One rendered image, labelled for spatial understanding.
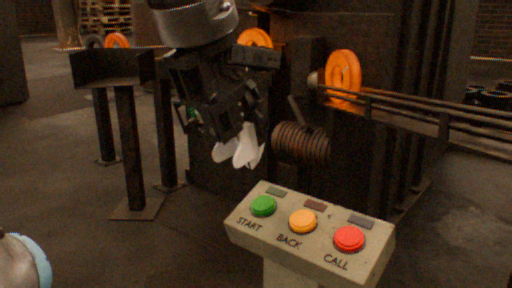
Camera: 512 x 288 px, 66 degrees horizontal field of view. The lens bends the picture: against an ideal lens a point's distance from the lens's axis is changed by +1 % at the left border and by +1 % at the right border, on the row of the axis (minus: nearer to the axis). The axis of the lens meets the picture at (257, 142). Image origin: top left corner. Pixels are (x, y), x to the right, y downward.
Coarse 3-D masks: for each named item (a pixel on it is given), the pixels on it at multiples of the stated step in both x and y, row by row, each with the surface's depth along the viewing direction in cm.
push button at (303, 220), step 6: (300, 210) 60; (306, 210) 60; (294, 216) 59; (300, 216) 59; (306, 216) 59; (312, 216) 58; (294, 222) 58; (300, 222) 58; (306, 222) 58; (312, 222) 58; (294, 228) 58; (300, 228) 57; (306, 228) 57; (312, 228) 58
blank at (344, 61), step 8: (336, 56) 111; (344, 56) 107; (352, 56) 107; (328, 64) 116; (336, 64) 112; (344, 64) 107; (352, 64) 106; (328, 72) 117; (336, 72) 115; (344, 72) 108; (352, 72) 105; (328, 80) 117; (336, 80) 116; (344, 80) 108; (352, 80) 105; (352, 88) 106; (352, 96) 108
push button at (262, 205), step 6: (258, 198) 64; (264, 198) 64; (270, 198) 63; (252, 204) 63; (258, 204) 63; (264, 204) 63; (270, 204) 62; (252, 210) 63; (258, 210) 62; (264, 210) 62; (270, 210) 62
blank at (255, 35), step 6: (246, 30) 147; (252, 30) 145; (258, 30) 144; (240, 36) 149; (246, 36) 147; (252, 36) 146; (258, 36) 144; (264, 36) 143; (240, 42) 150; (246, 42) 148; (252, 42) 150; (258, 42) 145; (264, 42) 143; (270, 42) 144
